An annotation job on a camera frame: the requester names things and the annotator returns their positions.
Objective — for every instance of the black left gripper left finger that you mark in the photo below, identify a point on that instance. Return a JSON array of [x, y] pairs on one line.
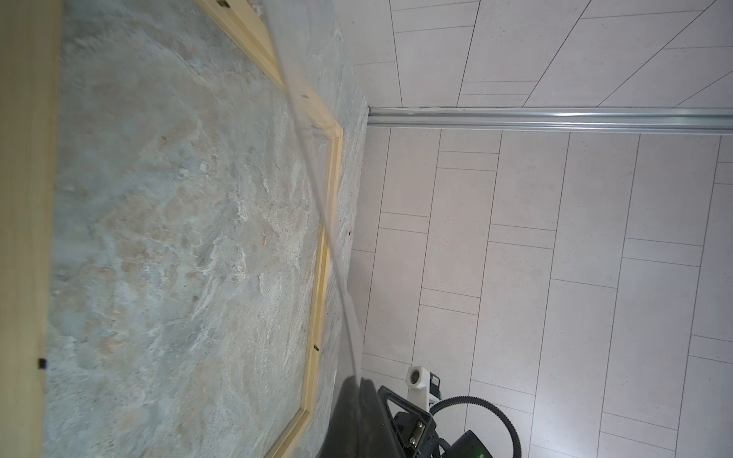
[[342, 436]]

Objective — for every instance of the aluminium corner post right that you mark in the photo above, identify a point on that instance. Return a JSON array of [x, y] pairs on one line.
[[652, 121]]

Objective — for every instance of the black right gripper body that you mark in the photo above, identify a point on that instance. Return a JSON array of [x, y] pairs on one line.
[[467, 446]]

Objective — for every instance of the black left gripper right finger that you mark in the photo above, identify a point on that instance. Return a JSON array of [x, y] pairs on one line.
[[376, 435]]

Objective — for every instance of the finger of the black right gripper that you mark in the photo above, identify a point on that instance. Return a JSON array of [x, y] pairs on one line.
[[409, 409]]

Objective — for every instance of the light wooden picture frame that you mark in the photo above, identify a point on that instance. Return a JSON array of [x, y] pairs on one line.
[[160, 236]]

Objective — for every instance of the clear acrylic sheet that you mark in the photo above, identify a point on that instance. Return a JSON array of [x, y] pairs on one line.
[[312, 60]]

